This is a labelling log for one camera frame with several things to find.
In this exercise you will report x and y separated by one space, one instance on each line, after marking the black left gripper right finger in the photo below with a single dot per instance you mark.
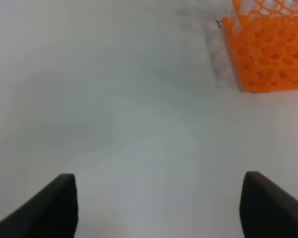
266 210

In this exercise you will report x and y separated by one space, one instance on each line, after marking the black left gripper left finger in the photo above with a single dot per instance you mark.
51 213

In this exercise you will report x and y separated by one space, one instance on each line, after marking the orange test tube rack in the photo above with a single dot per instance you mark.
264 55

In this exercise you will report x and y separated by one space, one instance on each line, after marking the clear tube in rack corner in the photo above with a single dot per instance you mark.
242 9

